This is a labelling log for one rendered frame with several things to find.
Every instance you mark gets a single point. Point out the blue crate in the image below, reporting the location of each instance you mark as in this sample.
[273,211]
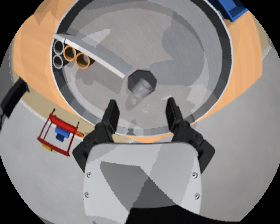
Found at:
[235,9]

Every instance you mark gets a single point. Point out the bronze bushing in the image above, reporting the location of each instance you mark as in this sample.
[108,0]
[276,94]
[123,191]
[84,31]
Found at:
[81,63]
[68,53]

